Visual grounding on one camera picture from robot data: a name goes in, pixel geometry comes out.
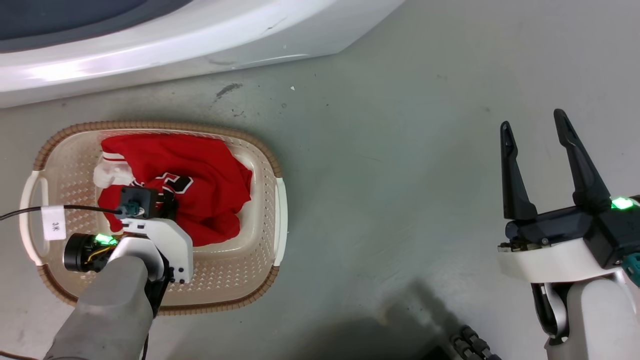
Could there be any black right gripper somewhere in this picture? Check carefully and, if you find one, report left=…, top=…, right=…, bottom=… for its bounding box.
left=500, top=108, right=640, bottom=269

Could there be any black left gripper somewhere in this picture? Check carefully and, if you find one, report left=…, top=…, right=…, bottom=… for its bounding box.
left=63, top=233, right=119, bottom=273

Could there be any red basketball jersey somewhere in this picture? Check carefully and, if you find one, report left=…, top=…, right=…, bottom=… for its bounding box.
left=93, top=134, right=253, bottom=247

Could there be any cream laundry basket brown rim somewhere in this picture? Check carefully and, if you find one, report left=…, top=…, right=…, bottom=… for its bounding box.
left=19, top=120, right=289, bottom=316

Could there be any grey rubber door gasket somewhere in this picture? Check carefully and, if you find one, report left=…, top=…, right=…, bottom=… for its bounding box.
left=0, top=0, right=193, bottom=54

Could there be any white front-load washing machine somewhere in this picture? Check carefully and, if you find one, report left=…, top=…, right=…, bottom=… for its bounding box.
left=0, top=0, right=407, bottom=109

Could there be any white cable tag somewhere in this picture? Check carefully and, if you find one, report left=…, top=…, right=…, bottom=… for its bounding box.
left=41, top=205, right=67, bottom=241

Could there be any thin black cable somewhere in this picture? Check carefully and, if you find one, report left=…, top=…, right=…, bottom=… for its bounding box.
left=0, top=204, right=124, bottom=222

